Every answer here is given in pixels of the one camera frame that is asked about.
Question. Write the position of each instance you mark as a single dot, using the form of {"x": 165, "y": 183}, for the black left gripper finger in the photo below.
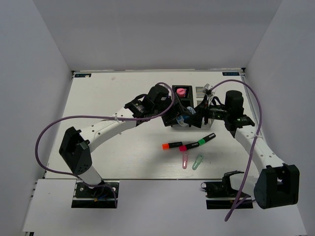
{"x": 170, "y": 119}
{"x": 179, "y": 109}

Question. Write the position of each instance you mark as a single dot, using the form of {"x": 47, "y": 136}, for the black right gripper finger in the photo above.
{"x": 195, "y": 120}
{"x": 200, "y": 109}

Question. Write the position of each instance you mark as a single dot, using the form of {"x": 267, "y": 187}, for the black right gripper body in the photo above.
{"x": 216, "y": 112}

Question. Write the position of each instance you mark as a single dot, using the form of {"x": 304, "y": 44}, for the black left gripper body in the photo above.
{"x": 157, "y": 109}

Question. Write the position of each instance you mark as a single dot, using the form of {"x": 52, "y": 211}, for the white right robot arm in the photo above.
{"x": 278, "y": 182}

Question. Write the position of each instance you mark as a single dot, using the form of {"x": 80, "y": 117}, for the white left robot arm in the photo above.
{"x": 78, "y": 144}

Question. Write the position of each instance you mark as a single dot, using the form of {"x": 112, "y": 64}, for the green cap black highlighter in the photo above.
{"x": 206, "y": 139}

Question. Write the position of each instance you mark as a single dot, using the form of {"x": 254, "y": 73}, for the orange cap black highlighter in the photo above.
{"x": 171, "y": 145}

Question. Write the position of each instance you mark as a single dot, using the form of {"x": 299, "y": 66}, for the pink cap black highlighter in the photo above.
{"x": 189, "y": 146}

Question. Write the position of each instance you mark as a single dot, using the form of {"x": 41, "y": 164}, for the right blue table label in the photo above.
{"x": 230, "y": 73}

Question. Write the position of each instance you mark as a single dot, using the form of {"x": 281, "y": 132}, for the blue table label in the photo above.
{"x": 83, "y": 75}
{"x": 230, "y": 73}

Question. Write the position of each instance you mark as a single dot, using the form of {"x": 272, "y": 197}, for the left blue table label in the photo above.
{"x": 83, "y": 75}

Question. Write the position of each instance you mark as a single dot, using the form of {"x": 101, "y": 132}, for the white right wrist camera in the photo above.
{"x": 209, "y": 92}

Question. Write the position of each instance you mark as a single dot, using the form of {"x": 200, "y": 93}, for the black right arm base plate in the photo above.
{"x": 218, "y": 195}

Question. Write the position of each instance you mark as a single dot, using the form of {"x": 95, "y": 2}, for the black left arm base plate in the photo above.
{"x": 98, "y": 198}

